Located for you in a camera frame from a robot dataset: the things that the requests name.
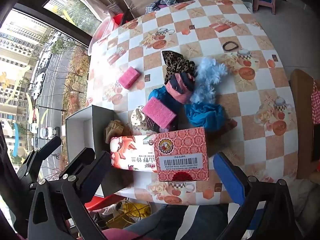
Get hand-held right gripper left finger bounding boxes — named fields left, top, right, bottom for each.
left=28, top=151, right=112, bottom=240

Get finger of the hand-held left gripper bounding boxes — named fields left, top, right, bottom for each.
left=59, top=147, right=97, bottom=180
left=16, top=136, right=62, bottom=190

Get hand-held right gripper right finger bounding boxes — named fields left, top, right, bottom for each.
left=213, top=152, right=297, bottom=240

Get white polka dot scrunchie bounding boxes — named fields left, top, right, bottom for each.
left=130, top=107, right=150, bottom=133

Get large pink sponge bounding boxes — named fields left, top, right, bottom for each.
left=142, top=97, right=177, bottom=128

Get blue shoe cover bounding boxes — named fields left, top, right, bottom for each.
left=184, top=102, right=225, bottom=130
left=148, top=85, right=185, bottom=115

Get red plastic stool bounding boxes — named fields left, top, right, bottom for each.
left=84, top=194, right=125, bottom=212

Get floral tissue packet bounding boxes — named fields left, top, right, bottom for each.
left=110, top=134, right=160, bottom=173

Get tan scrunchie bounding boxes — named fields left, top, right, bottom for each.
left=104, top=120, right=125, bottom=143

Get grey open box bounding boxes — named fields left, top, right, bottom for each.
left=65, top=104, right=125, bottom=198

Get person's striped trousers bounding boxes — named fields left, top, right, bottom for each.
left=122, top=202, right=250, bottom=240

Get red patterned cardboard box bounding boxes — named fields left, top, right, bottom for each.
left=154, top=127, right=209, bottom=182

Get person's pink clothing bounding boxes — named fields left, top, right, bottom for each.
left=101, top=227, right=130, bottom=240

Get small pink sponge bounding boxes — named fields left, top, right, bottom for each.
left=118, top=67, right=140, bottom=90

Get large glass window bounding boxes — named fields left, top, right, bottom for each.
left=0, top=0, right=100, bottom=180

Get light blue fluffy cloth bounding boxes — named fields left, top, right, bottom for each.
left=190, top=57, right=228, bottom=105

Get wooden chair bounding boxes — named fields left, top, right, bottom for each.
left=289, top=69, right=320, bottom=183

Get pink and navy sock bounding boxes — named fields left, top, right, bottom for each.
left=165, top=72, right=197, bottom=104

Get red gingham cloth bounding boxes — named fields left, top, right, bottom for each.
left=310, top=79, right=320, bottom=124

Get leopard print scrunchie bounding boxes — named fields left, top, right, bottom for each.
left=162, top=51, right=197, bottom=85

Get black hair band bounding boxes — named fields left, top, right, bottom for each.
left=222, top=41, right=238, bottom=52

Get clear plastic basin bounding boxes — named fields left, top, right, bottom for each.
left=89, top=17, right=118, bottom=55

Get red plastic basin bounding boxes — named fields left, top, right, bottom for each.
left=110, top=12, right=133, bottom=30

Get checkered printed tablecloth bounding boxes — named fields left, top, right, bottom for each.
left=85, top=0, right=299, bottom=204

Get plaid cloth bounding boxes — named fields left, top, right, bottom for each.
left=144, top=0, right=184, bottom=13

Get yellow wire basket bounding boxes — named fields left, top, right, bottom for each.
left=106, top=201, right=152, bottom=229

